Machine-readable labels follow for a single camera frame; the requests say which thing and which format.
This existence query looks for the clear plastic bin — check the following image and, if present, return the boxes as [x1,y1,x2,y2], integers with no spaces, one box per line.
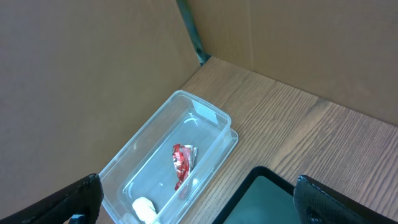
[99,90,239,223]

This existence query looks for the white napkin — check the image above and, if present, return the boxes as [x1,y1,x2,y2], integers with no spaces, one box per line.
[132,197,159,224]

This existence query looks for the red snack wrapper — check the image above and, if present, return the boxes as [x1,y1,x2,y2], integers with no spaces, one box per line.
[172,144,197,190]

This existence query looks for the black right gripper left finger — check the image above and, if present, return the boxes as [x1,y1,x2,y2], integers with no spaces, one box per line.
[1,174,104,224]

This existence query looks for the black plastic tray bin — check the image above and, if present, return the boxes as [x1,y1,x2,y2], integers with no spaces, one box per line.
[213,166,300,224]

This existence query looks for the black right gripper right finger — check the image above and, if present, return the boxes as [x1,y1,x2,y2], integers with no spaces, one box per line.
[294,175,397,224]

